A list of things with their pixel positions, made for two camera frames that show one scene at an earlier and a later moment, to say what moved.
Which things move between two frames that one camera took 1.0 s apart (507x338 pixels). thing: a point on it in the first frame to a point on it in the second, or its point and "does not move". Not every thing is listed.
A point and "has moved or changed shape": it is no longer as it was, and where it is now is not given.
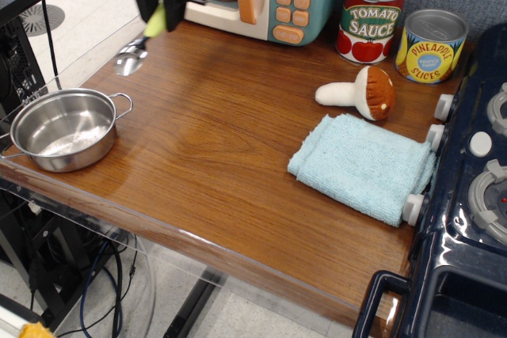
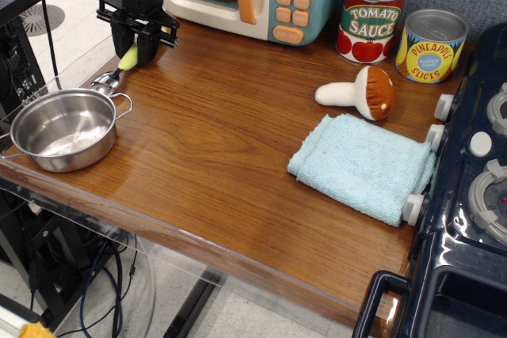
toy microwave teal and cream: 295,1 does not move
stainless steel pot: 67,130 does not move
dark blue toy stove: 459,287 does not move
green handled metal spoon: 133,57 has moved or changed shape
